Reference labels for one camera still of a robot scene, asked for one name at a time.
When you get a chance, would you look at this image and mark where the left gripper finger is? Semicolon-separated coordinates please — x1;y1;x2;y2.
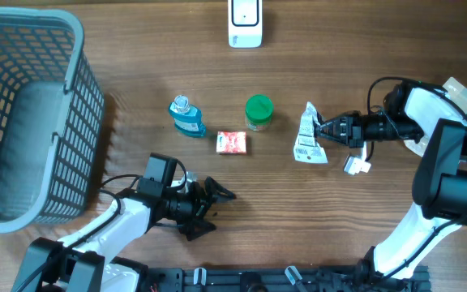
178;219;216;242
204;177;236;203

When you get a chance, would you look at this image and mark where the black red snack wrapper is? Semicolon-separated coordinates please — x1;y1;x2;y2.
293;101;328;164

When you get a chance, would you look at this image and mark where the red snack packet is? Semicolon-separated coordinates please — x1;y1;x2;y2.
216;131;247;154

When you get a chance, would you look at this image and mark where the white long pouch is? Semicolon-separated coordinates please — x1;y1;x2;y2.
405;77;467;157

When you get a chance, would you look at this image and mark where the blue mouthwash bottle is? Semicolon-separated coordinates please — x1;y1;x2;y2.
168;95;206;137

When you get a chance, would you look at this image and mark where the green lid jar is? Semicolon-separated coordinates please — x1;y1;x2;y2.
245;94;274;131

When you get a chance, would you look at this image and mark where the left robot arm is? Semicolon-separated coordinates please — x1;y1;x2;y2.
12;153;236;291

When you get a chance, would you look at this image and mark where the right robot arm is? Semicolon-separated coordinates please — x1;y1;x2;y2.
307;77;467;291

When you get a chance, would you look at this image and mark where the white barcode scanner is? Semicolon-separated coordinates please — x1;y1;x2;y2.
228;0;263;49

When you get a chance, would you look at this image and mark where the grey plastic mesh basket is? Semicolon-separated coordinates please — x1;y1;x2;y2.
0;7;105;234

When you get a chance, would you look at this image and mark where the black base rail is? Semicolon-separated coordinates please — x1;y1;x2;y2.
107;265;433;292

